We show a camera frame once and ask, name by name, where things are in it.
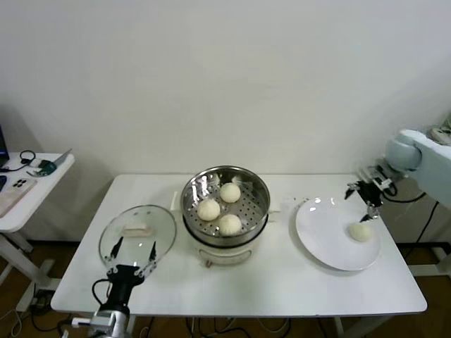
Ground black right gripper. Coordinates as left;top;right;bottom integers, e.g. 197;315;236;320
344;180;384;223

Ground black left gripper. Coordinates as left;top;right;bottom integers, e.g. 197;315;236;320
104;236;159;311

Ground white steamed baozi bun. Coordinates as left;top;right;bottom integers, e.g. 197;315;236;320
348;222;373;243
197;199;221;222
219;182;242;204
218;213;243;236

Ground glass pot lid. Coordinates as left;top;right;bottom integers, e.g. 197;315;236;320
98;204;178;271

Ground steel perforated steamer basket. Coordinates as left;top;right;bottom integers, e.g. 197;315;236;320
171;165;282;247

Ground grey side table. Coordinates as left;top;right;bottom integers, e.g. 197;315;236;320
382;196;451;279

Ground white round plate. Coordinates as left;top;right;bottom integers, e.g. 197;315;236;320
295;196;382;272

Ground white electric cooking pot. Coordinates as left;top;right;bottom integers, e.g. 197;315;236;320
183;210;279;269

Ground floor power strip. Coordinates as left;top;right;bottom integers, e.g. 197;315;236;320
30;289;54;311

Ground white power strip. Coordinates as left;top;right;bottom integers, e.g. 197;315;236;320
428;125;451;144

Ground white side table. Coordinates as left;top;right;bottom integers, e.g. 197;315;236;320
0;151;76;303

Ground phone in pink case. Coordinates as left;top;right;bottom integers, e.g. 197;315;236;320
0;177;38;217

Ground laptop with blue screen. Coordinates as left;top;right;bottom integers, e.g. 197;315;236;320
0;123;10;166

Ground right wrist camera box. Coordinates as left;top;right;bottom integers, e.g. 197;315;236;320
359;163;398;196

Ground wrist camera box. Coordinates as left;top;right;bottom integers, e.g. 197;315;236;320
359;163;398;196
90;309;130;329

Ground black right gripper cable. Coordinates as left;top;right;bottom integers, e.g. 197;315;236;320
382;189;426;204

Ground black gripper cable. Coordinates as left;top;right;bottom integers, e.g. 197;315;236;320
92;279;113;307
382;189;426;204

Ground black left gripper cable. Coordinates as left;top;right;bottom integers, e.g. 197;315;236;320
92;279;113;307

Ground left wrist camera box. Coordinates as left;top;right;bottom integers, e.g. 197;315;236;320
90;309;130;329

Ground black power adapter cable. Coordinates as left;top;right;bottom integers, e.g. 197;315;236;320
401;200;441;260

